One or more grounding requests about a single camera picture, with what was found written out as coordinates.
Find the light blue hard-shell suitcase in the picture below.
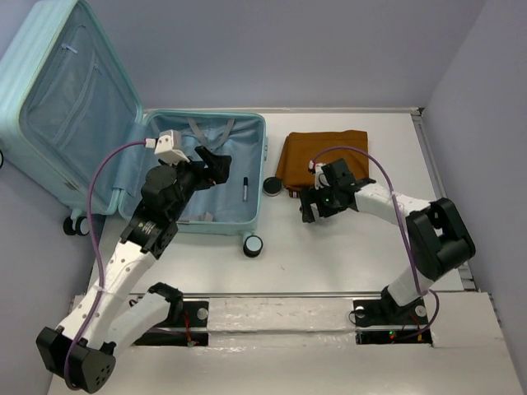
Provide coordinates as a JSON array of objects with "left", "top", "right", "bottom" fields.
[{"left": 1, "top": 1, "right": 268, "bottom": 258}]

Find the aluminium table rail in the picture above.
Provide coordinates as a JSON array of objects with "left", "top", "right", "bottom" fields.
[{"left": 413, "top": 107, "right": 478, "bottom": 291}]

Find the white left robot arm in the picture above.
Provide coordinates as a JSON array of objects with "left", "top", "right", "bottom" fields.
[{"left": 36, "top": 146, "right": 232, "bottom": 394}]

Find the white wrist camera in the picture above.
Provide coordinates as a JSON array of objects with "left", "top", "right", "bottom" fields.
[
  {"left": 308, "top": 160, "right": 329, "bottom": 189},
  {"left": 145, "top": 129, "right": 190, "bottom": 165}
]

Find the dark marker pen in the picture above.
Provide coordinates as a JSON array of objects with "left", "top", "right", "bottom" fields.
[{"left": 242, "top": 177, "right": 249, "bottom": 202}]

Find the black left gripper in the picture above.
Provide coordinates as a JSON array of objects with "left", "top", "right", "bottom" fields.
[{"left": 161, "top": 146, "right": 232, "bottom": 220}]

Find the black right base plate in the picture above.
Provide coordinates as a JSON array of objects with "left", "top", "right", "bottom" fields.
[{"left": 348, "top": 299, "right": 433, "bottom": 346}]

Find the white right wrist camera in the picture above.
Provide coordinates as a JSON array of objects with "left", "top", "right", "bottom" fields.
[{"left": 308, "top": 160, "right": 329, "bottom": 189}]

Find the round black tin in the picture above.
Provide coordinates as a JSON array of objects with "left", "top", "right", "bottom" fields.
[{"left": 263, "top": 177, "right": 283, "bottom": 197}]

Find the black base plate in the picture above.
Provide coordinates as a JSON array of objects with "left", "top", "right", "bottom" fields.
[
  {"left": 348, "top": 299, "right": 433, "bottom": 346},
  {"left": 134, "top": 300, "right": 209, "bottom": 347}
]

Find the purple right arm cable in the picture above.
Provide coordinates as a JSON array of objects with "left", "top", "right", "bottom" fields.
[{"left": 308, "top": 146, "right": 441, "bottom": 342}]

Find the brown cloth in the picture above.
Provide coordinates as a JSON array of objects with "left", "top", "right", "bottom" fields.
[{"left": 275, "top": 130, "right": 370, "bottom": 198}]

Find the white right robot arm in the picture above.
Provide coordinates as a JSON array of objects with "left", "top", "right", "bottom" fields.
[{"left": 300, "top": 160, "right": 476, "bottom": 323}]

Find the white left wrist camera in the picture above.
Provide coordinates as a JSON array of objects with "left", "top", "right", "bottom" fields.
[{"left": 145, "top": 129, "right": 190, "bottom": 165}]

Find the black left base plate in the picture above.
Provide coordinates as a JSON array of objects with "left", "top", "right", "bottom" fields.
[{"left": 134, "top": 300, "right": 209, "bottom": 347}]

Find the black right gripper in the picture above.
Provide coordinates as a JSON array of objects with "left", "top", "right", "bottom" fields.
[{"left": 299, "top": 181, "right": 346, "bottom": 223}]

